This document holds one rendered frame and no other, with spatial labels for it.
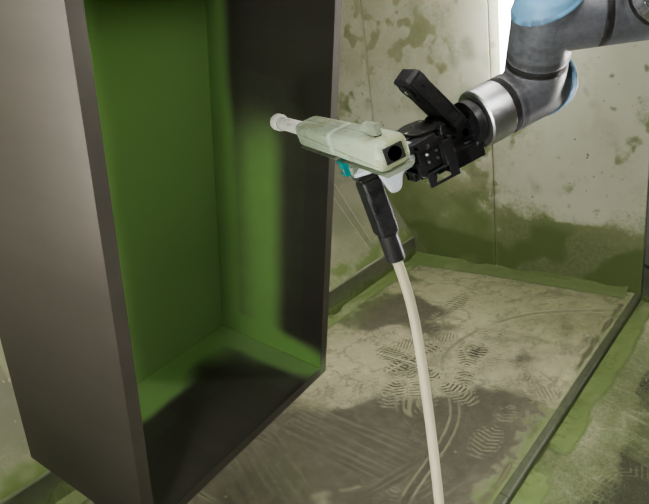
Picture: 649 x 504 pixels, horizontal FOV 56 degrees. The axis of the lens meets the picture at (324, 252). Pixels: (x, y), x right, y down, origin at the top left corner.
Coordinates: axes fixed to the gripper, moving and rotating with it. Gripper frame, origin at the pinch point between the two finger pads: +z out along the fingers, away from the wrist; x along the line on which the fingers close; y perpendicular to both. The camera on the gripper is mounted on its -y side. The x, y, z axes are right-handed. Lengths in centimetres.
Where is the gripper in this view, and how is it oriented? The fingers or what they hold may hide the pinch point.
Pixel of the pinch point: (355, 165)
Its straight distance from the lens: 86.5
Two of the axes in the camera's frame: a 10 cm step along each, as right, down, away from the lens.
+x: -3.8, -2.8, 8.8
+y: 3.4, 8.4, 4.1
